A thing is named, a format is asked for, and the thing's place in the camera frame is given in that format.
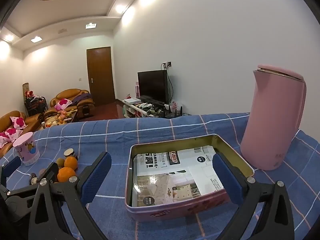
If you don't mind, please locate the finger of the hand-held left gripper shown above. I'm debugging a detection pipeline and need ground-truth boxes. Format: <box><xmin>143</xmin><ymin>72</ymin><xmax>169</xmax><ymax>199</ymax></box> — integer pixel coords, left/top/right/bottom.
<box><xmin>29</xmin><ymin>162</ymin><xmax>60</xmax><ymax>185</ymax></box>
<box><xmin>0</xmin><ymin>156</ymin><xmax>22</xmax><ymax>193</ymax></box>

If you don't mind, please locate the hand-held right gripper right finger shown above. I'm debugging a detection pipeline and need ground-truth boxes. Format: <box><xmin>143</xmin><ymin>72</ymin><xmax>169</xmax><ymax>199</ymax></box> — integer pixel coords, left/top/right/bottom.
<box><xmin>212</xmin><ymin>152</ymin><xmax>295</xmax><ymax>240</ymax></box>

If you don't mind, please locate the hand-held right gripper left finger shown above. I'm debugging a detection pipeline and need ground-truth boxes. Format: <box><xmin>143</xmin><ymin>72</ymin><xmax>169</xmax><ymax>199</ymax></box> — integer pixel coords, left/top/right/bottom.
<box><xmin>29</xmin><ymin>152</ymin><xmax>112</xmax><ymax>240</ymax></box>

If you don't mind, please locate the large orange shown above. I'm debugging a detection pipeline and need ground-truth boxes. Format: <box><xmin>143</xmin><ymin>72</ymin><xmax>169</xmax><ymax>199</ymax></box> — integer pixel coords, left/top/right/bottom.
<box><xmin>57</xmin><ymin>167</ymin><xmax>76</xmax><ymax>183</ymax></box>

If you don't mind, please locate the small orange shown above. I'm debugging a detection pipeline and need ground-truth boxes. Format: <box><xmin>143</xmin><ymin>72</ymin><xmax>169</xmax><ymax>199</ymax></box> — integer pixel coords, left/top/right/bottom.
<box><xmin>64</xmin><ymin>157</ymin><xmax>78</xmax><ymax>170</ymax></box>

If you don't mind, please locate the pink tin box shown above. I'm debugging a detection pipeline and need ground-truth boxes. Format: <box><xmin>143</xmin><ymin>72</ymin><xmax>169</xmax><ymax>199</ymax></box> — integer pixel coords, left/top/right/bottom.
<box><xmin>125</xmin><ymin>134</ymin><xmax>255</xmax><ymax>222</ymax></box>

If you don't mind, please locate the pink cartoon mug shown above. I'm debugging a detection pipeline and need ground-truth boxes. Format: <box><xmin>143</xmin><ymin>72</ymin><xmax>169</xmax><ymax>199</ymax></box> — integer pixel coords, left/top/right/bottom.
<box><xmin>12</xmin><ymin>132</ymin><xmax>41</xmax><ymax>166</ymax></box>

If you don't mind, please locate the pink floral pillow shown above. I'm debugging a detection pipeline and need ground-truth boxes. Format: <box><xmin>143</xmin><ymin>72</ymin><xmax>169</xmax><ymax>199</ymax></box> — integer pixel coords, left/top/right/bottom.
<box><xmin>10</xmin><ymin>116</ymin><xmax>27</xmax><ymax>130</ymax></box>
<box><xmin>55</xmin><ymin>98</ymin><xmax>72</xmax><ymax>111</ymax></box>
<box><xmin>4</xmin><ymin>127</ymin><xmax>24</xmax><ymax>141</ymax></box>

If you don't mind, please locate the brown leather sofa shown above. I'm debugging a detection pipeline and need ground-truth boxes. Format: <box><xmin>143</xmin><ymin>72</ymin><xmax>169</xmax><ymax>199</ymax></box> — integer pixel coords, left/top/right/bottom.
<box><xmin>0</xmin><ymin>110</ymin><xmax>44</xmax><ymax>158</ymax></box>

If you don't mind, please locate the cluttered coffee table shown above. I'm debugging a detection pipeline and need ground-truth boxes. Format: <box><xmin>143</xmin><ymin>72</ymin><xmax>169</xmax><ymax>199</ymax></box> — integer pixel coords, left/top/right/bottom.
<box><xmin>41</xmin><ymin>110</ymin><xmax>78</xmax><ymax>129</ymax></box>

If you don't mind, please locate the printed paper leaflet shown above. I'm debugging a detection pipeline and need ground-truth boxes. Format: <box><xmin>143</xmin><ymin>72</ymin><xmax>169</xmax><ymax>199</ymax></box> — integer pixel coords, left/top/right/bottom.
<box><xmin>133</xmin><ymin>146</ymin><xmax>224</xmax><ymax>207</ymax></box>

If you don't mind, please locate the black rack with clutter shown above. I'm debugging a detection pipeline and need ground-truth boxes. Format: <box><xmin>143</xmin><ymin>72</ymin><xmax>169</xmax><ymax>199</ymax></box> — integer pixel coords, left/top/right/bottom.
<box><xmin>24</xmin><ymin>96</ymin><xmax>49</xmax><ymax>117</ymax></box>

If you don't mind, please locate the pink electric kettle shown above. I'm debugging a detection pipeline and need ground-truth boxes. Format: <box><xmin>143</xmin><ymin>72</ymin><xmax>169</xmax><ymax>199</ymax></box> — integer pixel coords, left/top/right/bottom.
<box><xmin>240</xmin><ymin>64</ymin><xmax>307</xmax><ymax>171</ymax></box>

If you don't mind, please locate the blue plaid cloth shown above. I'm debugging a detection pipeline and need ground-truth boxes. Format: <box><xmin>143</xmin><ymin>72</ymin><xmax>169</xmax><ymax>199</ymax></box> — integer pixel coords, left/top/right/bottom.
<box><xmin>0</xmin><ymin>112</ymin><xmax>320</xmax><ymax>240</ymax></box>

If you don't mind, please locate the purple blanket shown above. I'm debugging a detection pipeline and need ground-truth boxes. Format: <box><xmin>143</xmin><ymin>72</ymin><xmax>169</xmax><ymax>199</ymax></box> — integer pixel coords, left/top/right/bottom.
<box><xmin>72</xmin><ymin>92</ymin><xmax>91</xmax><ymax>106</ymax></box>

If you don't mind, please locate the white television stand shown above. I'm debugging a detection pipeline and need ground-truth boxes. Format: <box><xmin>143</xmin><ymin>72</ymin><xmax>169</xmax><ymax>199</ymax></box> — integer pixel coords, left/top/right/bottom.
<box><xmin>122</xmin><ymin>99</ymin><xmax>166</xmax><ymax>119</ymax></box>

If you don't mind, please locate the black router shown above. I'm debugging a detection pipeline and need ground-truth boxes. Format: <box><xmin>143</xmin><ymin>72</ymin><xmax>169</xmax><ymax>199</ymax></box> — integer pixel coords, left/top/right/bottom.
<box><xmin>166</xmin><ymin>105</ymin><xmax>183</xmax><ymax>118</ymax></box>

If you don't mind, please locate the brown wooden door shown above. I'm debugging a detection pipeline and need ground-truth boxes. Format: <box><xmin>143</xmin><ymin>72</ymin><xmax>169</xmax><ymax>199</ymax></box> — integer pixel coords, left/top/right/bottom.
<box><xmin>86</xmin><ymin>46</ymin><xmax>116</xmax><ymax>106</ymax></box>

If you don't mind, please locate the black television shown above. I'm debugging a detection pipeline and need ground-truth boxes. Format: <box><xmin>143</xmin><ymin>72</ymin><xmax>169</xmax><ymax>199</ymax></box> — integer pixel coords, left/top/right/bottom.
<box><xmin>137</xmin><ymin>70</ymin><xmax>169</xmax><ymax>105</ymax></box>

